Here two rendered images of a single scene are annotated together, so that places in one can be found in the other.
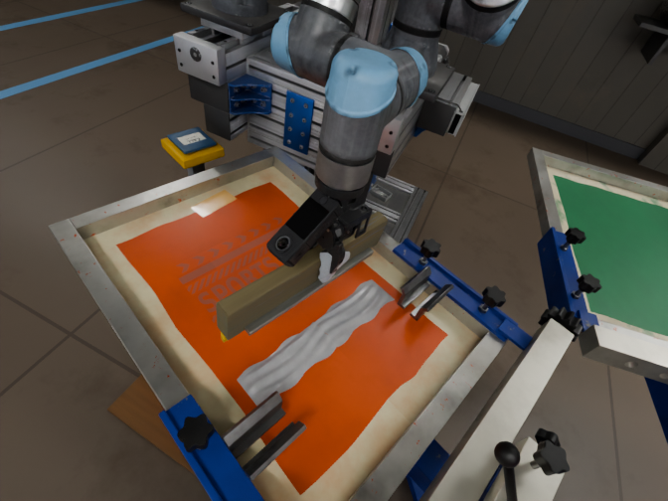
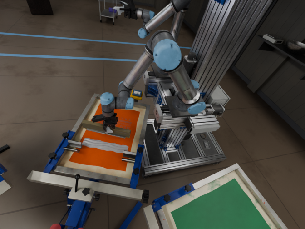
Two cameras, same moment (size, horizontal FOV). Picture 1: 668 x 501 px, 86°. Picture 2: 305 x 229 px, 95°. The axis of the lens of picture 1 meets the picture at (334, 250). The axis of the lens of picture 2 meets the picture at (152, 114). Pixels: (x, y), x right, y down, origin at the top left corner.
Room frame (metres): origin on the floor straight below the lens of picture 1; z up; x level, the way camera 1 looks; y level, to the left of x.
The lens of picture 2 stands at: (0.26, -0.60, 2.02)
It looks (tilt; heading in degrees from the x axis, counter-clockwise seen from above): 48 degrees down; 50
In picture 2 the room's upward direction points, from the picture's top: 15 degrees clockwise
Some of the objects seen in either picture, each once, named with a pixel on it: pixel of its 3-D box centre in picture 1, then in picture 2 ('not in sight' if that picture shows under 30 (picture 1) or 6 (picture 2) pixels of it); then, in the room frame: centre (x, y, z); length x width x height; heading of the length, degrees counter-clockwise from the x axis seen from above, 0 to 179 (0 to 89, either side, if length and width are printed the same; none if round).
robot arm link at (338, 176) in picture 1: (342, 162); (108, 111); (0.41, 0.02, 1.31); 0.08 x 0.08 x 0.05
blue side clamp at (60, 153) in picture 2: (234, 494); (62, 149); (0.07, 0.05, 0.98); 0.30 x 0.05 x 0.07; 55
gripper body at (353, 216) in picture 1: (337, 206); (110, 119); (0.42, 0.01, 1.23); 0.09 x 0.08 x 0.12; 145
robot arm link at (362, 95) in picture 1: (357, 106); (107, 102); (0.41, 0.01, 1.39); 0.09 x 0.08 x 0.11; 159
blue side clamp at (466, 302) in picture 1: (446, 291); (137, 163); (0.52, -0.27, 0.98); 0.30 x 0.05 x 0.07; 55
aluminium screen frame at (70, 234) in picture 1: (281, 284); (110, 131); (0.43, 0.09, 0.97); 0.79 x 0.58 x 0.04; 55
